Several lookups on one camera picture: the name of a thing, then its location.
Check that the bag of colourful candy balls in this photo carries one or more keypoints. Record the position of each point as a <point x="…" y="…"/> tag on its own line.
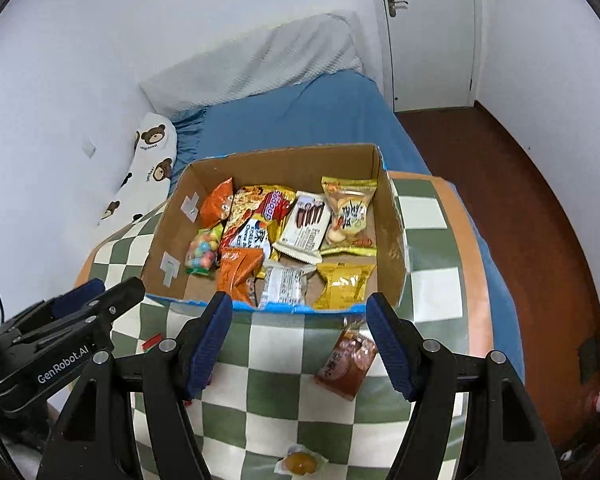
<point x="202" y="252"/>

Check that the round yellow pastry in wrapper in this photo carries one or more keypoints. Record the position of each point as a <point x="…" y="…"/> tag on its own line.
<point x="300" y="462"/>

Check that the brown snack packet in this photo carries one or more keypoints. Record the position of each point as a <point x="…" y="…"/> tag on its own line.
<point x="342" y="365"/>

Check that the white door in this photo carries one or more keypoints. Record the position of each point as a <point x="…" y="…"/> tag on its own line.
<point x="430" y="35"/>

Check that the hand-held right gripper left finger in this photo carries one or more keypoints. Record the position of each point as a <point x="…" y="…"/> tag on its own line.
<point x="207" y="345"/>

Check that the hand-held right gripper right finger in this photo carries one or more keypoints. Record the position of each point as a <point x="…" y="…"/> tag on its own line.
<point x="390" y="345"/>

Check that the white grey snack packet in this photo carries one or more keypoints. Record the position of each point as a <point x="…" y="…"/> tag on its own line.
<point x="285" y="285"/>

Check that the green white checkered blanket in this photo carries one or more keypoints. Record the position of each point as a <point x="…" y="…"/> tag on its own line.
<point x="280" y="345"/>

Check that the small orange snack packet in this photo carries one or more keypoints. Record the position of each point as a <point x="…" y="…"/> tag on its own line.
<point x="215" y="205"/>

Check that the cardboard box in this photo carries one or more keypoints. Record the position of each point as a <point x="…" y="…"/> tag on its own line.
<point x="385" y="240"/>

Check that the large orange snack packet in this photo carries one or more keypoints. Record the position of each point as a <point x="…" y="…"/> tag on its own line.
<point x="235" y="272"/>

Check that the yellow rice cracker packet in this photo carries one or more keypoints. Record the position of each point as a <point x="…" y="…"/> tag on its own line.
<point x="350" y="210"/>

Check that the instant noodle packet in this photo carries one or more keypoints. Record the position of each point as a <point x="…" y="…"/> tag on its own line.
<point x="252" y="220"/>

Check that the black wall socket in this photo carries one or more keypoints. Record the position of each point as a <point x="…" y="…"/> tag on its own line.
<point x="587" y="360"/>

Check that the white chocolate stick packet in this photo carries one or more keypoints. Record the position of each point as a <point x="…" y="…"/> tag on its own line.
<point x="300" y="230"/>

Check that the white wall socket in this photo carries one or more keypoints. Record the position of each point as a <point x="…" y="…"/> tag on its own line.
<point x="89" y="147"/>

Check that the grey pillow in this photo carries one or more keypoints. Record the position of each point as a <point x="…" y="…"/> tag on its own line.
<point x="260" y="60"/>

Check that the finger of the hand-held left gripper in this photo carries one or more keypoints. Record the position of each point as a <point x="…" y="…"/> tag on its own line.
<point x="125" y="292"/>
<point x="80" y="292"/>

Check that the long red snack packet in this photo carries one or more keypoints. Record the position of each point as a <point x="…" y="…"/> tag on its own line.
<point x="151" y="342"/>

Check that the white bear print pillow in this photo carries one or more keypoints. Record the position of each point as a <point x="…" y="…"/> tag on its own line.
<point x="150" y="160"/>

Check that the yellow snack packet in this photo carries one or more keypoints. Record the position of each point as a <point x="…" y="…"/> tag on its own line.
<point x="342" y="285"/>

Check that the blue bed sheet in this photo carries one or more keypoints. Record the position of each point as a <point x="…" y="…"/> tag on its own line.
<point x="305" y="115"/>

